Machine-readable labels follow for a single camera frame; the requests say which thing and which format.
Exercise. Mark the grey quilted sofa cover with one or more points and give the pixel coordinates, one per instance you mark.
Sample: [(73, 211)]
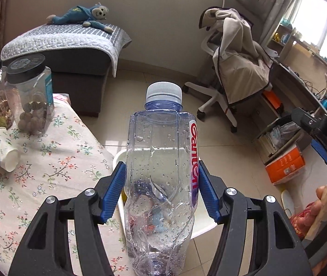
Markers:
[(70, 36)]

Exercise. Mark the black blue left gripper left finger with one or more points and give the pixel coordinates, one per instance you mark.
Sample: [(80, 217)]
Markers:
[(44, 248)]

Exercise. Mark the white paper cup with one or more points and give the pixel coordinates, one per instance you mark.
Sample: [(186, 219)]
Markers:
[(9, 154)]

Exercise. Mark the wooden desk with shelves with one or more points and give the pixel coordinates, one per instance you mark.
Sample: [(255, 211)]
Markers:
[(299, 80)]

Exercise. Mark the floral tablecloth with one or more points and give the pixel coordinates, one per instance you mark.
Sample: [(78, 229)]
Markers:
[(62, 162)]

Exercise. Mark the blue stuffed monkey toy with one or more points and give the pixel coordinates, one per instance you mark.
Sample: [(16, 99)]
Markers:
[(87, 17)]

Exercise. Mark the clear plastic water bottle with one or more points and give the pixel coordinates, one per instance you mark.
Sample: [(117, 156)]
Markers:
[(162, 186)]

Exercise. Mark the white office chair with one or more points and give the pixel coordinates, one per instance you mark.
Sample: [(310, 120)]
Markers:
[(213, 88)]

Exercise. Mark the orange cardboard box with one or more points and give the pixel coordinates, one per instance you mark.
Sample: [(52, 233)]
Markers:
[(287, 166)]

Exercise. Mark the clear jar with nuts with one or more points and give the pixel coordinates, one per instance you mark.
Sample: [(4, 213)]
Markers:
[(30, 93)]

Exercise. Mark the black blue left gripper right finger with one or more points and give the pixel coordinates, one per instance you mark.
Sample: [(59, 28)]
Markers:
[(276, 249)]

